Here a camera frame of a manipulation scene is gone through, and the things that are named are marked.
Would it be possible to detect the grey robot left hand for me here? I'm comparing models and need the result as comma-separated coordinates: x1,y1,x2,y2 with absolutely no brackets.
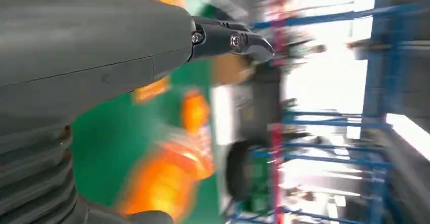
0,0,275,224

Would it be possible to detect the green crate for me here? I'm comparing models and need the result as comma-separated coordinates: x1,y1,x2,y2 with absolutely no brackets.
245,158,271,215

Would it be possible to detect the blue metal rack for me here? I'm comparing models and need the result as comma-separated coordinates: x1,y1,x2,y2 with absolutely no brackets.
214,0,430,224

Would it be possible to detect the green table mat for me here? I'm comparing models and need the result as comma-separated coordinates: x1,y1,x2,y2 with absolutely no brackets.
69,58,223,224

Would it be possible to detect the brown cardboard box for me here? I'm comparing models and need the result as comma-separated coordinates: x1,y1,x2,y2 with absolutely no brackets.
210,54,255,86

